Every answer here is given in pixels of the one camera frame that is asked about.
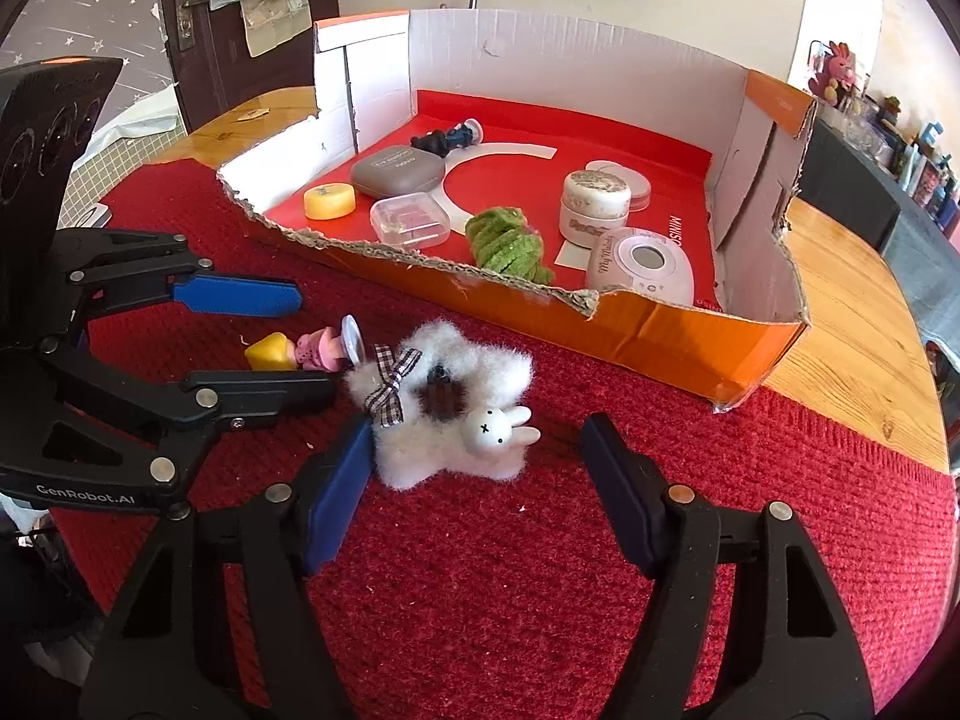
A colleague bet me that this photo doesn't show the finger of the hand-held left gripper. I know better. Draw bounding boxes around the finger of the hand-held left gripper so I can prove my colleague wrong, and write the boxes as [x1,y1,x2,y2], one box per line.
[51,229,305,340]
[0,337,338,518]

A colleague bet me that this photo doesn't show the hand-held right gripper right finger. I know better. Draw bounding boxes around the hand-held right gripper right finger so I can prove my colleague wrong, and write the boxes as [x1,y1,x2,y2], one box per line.
[581,412,876,720]

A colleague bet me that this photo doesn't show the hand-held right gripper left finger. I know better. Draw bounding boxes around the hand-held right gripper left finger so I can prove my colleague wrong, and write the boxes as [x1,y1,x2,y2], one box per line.
[79,414,376,720]

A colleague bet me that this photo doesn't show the pink yellow toy figurine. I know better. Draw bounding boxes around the pink yellow toy figurine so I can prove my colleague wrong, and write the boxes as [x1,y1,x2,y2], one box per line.
[244,315,367,374]

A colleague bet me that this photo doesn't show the yellow round container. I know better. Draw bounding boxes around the yellow round container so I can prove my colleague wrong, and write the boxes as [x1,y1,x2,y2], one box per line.
[303,184,358,221]

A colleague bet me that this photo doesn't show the white fluffy rabbit plush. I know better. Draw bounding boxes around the white fluffy rabbit plush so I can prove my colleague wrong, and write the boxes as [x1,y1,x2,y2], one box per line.
[345,319,542,493]

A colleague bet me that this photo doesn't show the small clear plastic box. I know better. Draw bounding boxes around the small clear plastic box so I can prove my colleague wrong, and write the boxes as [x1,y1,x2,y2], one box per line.
[370,193,452,248]

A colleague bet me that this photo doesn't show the green fuzzy scrunchie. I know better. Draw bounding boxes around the green fuzzy scrunchie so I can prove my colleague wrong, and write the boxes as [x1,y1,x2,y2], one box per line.
[465,205,557,287]

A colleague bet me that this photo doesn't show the orange cardboard box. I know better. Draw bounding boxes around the orange cardboard box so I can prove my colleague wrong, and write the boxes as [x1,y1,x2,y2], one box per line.
[217,7,818,413]

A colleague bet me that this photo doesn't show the white grid-patterned sheet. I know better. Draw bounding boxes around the white grid-patterned sheet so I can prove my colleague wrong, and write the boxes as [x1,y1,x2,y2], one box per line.
[64,86,185,211]

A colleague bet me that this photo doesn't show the red woven table mat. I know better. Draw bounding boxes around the red woven table mat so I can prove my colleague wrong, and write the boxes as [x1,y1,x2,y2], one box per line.
[49,157,960,720]

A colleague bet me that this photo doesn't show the brown wooden door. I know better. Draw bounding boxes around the brown wooden door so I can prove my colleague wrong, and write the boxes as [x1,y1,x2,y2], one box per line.
[156,0,338,132]

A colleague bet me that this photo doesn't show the grey oval case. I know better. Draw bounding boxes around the grey oval case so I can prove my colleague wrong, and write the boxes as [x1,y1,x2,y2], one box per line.
[350,148,449,199]

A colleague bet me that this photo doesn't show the pink white round device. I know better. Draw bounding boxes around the pink white round device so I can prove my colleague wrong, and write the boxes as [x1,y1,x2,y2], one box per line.
[583,227,695,309]

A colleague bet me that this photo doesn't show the black blue figurine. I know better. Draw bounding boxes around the black blue figurine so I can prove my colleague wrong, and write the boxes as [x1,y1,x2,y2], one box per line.
[410,118,485,158]

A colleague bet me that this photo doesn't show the beige paper pouch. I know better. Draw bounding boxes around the beige paper pouch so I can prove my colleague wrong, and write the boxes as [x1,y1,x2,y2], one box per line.
[240,0,312,57]

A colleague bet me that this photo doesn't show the white round jar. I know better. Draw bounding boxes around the white round jar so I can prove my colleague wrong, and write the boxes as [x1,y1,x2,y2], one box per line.
[557,170,632,248]

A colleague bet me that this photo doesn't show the white round lid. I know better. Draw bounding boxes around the white round lid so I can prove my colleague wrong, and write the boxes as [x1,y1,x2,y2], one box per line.
[585,160,652,212]

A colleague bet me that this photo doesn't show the dark cabinet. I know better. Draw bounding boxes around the dark cabinet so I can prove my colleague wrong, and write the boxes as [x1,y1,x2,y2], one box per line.
[795,116,908,252]

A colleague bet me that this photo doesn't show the pink plush toy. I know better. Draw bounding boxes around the pink plush toy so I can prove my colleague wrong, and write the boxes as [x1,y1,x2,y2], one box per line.
[808,40,860,103]

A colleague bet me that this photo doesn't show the metal door handle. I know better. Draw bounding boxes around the metal door handle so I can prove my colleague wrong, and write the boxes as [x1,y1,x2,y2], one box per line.
[174,0,211,53]

